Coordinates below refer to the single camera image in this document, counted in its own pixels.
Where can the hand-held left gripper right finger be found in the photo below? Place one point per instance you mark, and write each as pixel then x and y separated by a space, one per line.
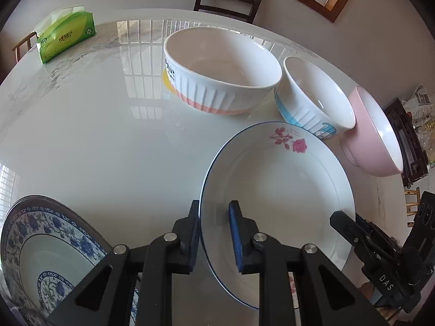
pixel 234 234

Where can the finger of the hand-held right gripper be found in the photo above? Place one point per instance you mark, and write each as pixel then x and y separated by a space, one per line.
pixel 346 225
pixel 373 229

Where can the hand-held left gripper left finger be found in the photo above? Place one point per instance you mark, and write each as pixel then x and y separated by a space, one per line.
pixel 196 244

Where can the white plate with rose print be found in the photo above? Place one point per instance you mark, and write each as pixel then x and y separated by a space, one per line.
pixel 282 193

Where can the pink bowl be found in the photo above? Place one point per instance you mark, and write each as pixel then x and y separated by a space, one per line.
pixel 363 142

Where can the white bowl with blue print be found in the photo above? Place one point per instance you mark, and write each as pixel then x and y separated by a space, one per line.
pixel 306 110

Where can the large white ribbed bowl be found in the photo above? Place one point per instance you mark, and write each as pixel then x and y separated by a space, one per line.
pixel 204 90

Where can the small wooden stool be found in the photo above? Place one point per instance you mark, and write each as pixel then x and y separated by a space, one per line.
pixel 412 207

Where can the dark carved wooden furniture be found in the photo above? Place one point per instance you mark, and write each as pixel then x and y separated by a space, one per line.
pixel 407 149

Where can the pile of newspapers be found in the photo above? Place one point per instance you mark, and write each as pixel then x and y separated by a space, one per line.
pixel 421 98

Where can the blue floral patterned plate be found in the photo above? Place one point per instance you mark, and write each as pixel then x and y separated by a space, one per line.
pixel 44 244

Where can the green tissue pack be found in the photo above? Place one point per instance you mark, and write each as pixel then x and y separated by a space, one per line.
pixel 64 37

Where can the light wooden chair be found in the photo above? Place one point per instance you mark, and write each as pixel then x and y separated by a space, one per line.
pixel 23 46

